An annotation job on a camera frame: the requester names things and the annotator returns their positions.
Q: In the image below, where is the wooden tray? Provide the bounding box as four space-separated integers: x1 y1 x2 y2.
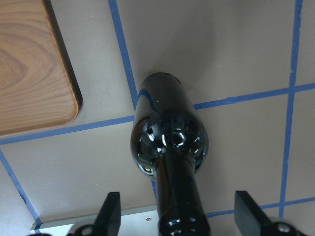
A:
0 0 83 137

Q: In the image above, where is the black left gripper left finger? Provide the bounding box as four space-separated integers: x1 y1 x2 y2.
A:
94 192 121 236

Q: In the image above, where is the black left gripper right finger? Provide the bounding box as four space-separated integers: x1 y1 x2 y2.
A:
234 191 271 236

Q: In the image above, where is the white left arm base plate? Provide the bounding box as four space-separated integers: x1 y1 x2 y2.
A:
31 198 160 236

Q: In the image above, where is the dark wine bottle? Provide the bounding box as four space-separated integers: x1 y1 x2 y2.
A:
130 72 211 236

